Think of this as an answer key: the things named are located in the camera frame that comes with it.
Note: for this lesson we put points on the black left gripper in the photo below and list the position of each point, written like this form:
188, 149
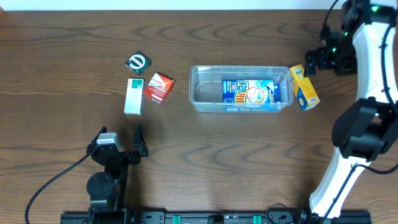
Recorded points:
141, 149

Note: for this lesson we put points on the yellow cough syrup box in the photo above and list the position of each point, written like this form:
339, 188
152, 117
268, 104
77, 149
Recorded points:
303, 88

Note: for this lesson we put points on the white and green box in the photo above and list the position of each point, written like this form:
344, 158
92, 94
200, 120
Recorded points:
133, 101

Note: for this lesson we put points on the blue Kool Fever box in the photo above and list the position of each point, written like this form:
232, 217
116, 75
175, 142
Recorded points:
251, 92

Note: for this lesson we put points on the dark green square box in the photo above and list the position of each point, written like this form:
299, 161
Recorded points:
138, 63

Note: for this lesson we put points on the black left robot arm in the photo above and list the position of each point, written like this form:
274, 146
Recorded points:
107, 188

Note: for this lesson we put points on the clear plastic container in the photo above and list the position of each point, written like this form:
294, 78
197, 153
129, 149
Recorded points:
205, 87

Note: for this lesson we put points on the red Panadol box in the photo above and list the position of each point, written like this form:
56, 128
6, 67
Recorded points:
159, 88

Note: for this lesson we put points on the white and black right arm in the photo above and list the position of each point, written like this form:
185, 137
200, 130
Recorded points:
368, 128

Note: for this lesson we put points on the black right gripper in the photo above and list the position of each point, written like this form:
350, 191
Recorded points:
321, 59

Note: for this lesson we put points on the black mounting rail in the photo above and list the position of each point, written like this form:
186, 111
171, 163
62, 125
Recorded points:
272, 216

